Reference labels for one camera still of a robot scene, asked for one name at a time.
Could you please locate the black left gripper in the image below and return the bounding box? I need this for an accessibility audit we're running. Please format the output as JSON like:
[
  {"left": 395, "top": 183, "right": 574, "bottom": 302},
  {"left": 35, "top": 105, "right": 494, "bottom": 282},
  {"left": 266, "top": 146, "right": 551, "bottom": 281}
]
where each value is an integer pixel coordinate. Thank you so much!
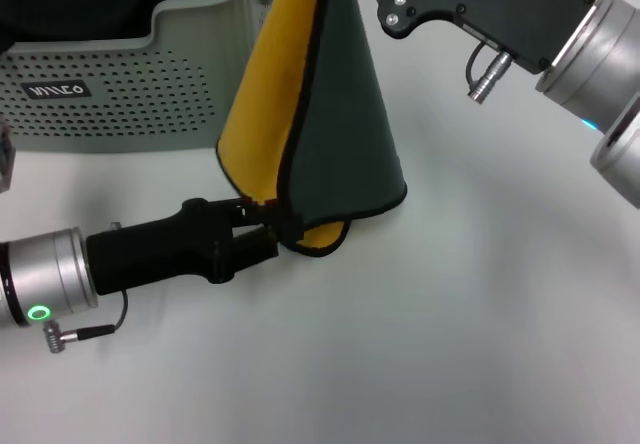
[{"left": 85, "top": 197, "right": 301, "bottom": 298}]

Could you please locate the yellow and dark green towel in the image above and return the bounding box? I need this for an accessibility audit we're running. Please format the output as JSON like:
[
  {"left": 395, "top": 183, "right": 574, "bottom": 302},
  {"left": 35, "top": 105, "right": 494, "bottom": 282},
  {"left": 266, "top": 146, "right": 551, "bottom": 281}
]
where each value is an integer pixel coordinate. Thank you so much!
[{"left": 215, "top": 0, "right": 409, "bottom": 258}]

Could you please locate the grey perforated storage box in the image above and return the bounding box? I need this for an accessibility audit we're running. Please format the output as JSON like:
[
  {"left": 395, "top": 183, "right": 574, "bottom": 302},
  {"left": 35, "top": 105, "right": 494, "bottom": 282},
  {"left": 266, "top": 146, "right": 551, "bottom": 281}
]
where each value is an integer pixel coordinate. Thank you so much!
[{"left": 0, "top": 0, "right": 281, "bottom": 155}]

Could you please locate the right gripper cable with connector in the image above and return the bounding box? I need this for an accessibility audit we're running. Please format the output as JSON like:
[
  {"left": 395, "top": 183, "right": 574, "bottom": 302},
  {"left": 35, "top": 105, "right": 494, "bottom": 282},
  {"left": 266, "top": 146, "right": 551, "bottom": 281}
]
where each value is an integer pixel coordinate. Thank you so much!
[{"left": 465, "top": 41, "right": 515, "bottom": 101}]

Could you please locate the gripper cable with connector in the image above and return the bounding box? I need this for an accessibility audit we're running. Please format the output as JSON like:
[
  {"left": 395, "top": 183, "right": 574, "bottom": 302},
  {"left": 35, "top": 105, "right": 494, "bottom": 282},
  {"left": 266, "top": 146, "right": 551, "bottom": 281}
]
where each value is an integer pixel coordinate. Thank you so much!
[
  {"left": 42, "top": 288, "right": 130, "bottom": 353},
  {"left": 465, "top": 41, "right": 515, "bottom": 101}
]

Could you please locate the left gripper cable with connector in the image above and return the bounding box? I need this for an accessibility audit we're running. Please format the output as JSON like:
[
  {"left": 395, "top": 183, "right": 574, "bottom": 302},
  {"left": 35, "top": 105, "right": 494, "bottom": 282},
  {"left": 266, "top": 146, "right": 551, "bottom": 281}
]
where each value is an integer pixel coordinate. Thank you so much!
[{"left": 42, "top": 288, "right": 130, "bottom": 353}]

